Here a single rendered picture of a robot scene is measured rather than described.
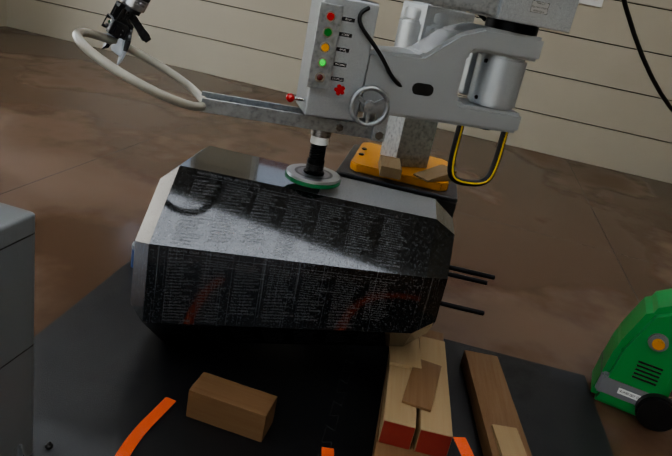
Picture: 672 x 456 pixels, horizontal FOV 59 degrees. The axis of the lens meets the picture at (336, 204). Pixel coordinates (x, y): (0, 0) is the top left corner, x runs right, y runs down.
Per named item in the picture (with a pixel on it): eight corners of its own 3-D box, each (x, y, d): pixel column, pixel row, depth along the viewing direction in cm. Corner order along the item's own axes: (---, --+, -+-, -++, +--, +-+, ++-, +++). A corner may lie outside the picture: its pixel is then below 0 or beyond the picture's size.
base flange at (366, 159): (362, 147, 337) (363, 139, 335) (447, 167, 332) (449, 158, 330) (348, 170, 291) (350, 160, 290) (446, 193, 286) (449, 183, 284)
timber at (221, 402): (185, 416, 217) (188, 389, 213) (200, 396, 228) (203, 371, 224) (261, 443, 212) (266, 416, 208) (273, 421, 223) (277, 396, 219)
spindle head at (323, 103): (380, 120, 242) (404, 7, 226) (396, 135, 222) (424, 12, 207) (293, 108, 232) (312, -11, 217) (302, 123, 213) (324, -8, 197)
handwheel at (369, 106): (378, 123, 223) (387, 84, 218) (386, 130, 214) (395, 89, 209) (340, 118, 219) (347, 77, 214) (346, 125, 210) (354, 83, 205)
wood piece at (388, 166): (378, 164, 296) (380, 154, 295) (397, 167, 297) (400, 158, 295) (379, 175, 278) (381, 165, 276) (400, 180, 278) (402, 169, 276)
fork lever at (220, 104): (373, 130, 241) (375, 118, 240) (386, 143, 224) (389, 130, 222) (200, 101, 223) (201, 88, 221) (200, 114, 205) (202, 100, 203)
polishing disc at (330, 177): (278, 175, 225) (278, 172, 225) (297, 162, 245) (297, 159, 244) (330, 189, 221) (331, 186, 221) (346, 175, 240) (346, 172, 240)
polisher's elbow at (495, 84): (457, 96, 242) (470, 47, 236) (497, 101, 249) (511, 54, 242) (480, 107, 226) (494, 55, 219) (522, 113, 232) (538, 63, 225)
